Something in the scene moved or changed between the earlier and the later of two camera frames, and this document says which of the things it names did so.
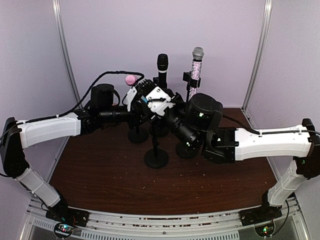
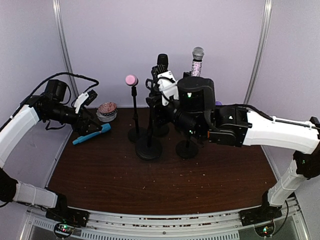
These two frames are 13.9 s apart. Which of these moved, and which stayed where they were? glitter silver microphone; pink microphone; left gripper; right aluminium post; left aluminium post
Moved: left gripper
Stayed: glitter silver microphone; left aluminium post; right aluminium post; pink microphone
